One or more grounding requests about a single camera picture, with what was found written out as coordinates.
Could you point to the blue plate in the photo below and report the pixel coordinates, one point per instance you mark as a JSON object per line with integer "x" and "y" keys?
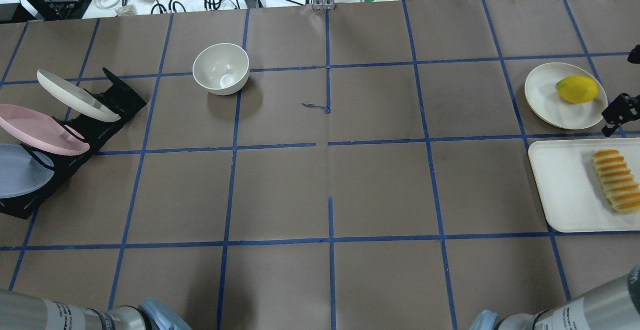
{"x": 20, "y": 172}

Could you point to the yellow lemon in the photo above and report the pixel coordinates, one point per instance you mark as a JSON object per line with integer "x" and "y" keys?
{"x": 577, "y": 89}

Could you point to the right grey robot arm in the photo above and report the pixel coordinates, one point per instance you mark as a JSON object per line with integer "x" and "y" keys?
{"x": 613, "y": 305}

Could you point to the cream plate with lemon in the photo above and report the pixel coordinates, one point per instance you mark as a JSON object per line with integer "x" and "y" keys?
{"x": 543, "y": 98}

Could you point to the cream bowl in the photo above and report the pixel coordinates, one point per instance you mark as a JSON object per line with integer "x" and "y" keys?
{"x": 222, "y": 69}

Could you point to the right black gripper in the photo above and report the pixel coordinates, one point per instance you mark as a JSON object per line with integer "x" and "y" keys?
{"x": 621, "y": 109}

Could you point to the pink plate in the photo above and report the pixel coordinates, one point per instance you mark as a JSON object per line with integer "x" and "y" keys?
{"x": 41, "y": 131}

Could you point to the black dish rack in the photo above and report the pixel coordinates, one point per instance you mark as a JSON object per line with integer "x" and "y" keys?
{"x": 121, "y": 99}

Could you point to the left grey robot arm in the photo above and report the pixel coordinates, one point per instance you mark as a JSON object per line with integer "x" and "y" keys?
{"x": 20, "y": 311}

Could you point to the cream rectangular tray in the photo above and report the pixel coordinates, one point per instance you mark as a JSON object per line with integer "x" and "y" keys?
{"x": 569, "y": 188}

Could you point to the cream plate in rack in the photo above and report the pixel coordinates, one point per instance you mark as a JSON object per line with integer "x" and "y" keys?
{"x": 75, "y": 97}

